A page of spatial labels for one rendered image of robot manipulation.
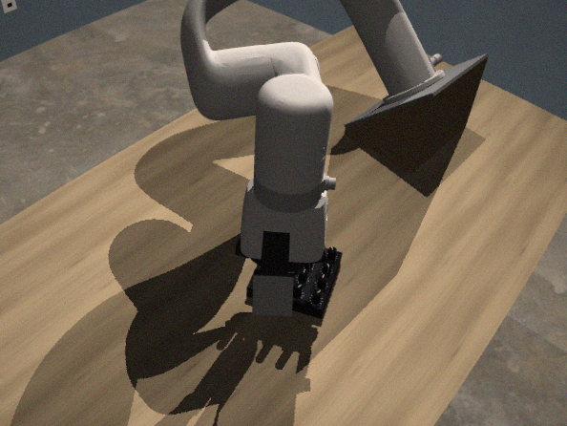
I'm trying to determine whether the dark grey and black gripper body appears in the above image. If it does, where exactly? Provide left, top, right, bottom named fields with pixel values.
left=241, top=178, right=327, bottom=263

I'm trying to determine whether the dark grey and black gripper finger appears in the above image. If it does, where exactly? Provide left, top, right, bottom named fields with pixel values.
left=288, top=246, right=327, bottom=276
left=235, top=238, right=261, bottom=266

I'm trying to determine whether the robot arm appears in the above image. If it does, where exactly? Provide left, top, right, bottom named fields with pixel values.
left=180, top=0, right=445, bottom=316

